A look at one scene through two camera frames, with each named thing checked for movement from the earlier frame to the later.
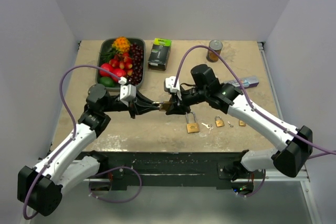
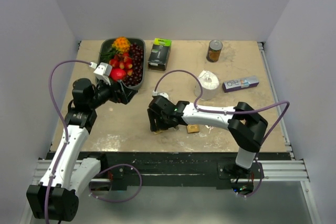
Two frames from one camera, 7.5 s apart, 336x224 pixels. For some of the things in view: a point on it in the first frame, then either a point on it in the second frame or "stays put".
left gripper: x=135 y=108 to x=125 y=95
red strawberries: x=123 y=61 stays put
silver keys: x=209 y=126 stays put
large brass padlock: x=192 y=127 stays put
